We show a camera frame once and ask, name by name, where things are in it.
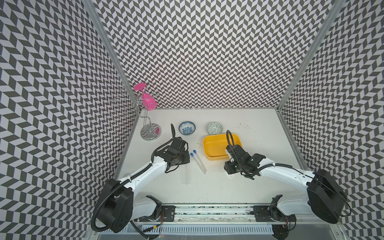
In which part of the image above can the clear test tube blue cap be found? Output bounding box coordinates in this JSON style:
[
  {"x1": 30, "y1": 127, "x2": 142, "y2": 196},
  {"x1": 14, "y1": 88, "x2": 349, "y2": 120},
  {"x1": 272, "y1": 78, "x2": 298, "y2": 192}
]
[{"x1": 190, "y1": 153, "x2": 207, "y2": 175}]

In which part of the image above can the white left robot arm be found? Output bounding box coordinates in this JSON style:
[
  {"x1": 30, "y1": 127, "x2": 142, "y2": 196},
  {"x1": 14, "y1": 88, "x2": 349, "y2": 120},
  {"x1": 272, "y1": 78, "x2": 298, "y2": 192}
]
[{"x1": 91, "y1": 137, "x2": 190, "y2": 233}]

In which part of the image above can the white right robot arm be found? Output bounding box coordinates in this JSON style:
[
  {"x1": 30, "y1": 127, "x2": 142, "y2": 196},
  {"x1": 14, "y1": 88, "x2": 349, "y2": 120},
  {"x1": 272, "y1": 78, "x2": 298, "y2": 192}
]
[{"x1": 224, "y1": 144, "x2": 348, "y2": 224}]

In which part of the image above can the blue floral ceramic bowl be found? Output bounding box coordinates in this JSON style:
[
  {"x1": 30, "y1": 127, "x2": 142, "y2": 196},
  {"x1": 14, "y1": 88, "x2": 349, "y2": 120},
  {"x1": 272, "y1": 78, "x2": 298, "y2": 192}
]
[{"x1": 179, "y1": 121, "x2": 196, "y2": 136}]

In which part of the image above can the yellow plastic tub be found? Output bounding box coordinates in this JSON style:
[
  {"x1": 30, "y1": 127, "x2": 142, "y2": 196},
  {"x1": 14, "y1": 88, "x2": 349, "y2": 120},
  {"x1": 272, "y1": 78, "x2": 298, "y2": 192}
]
[{"x1": 203, "y1": 134, "x2": 230, "y2": 161}]

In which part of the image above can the green patterned ceramic bowl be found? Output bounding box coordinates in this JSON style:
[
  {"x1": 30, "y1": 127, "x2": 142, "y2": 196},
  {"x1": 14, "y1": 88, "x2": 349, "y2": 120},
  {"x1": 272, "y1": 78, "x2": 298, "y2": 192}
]
[{"x1": 206, "y1": 122, "x2": 223, "y2": 135}]

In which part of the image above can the pink plastic cup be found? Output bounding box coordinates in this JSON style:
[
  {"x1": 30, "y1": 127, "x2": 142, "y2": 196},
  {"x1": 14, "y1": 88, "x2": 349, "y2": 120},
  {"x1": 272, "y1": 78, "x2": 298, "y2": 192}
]
[
  {"x1": 142, "y1": 93, "x2": 157, "y2": 111},
  {"x1": 134, "y1": 83, "x2": 147, "y2": 91}
]

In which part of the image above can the chrome wire cup stand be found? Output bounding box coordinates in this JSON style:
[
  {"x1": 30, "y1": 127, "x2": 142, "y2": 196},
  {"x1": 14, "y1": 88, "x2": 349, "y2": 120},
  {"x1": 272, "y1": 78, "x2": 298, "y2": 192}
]
[{"x1": 113, "y1": 91, "x2": 162, "y2": 141}]

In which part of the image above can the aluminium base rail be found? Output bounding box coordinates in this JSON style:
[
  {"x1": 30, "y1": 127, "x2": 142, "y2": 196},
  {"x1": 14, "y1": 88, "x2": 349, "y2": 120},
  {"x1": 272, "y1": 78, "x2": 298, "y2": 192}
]
[{"x1": 131, "y1": 203, "x2": 343, "y2": 226}]

